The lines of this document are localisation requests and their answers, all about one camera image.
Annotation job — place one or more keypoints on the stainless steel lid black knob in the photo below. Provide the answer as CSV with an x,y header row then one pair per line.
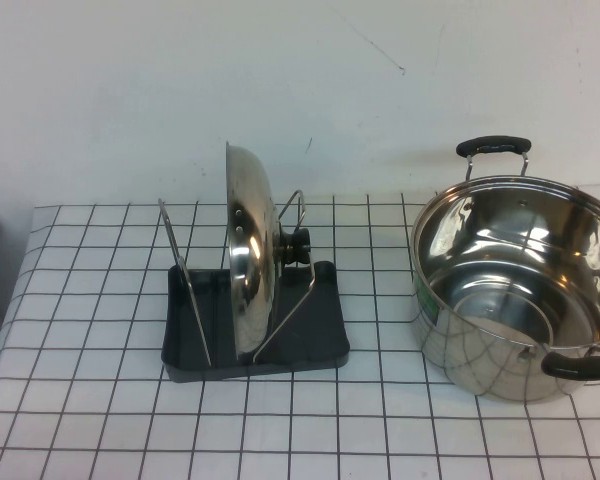
x,y
250,280

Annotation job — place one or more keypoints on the white black-grid tablecloth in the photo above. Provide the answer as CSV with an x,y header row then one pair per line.
x,y
130,425

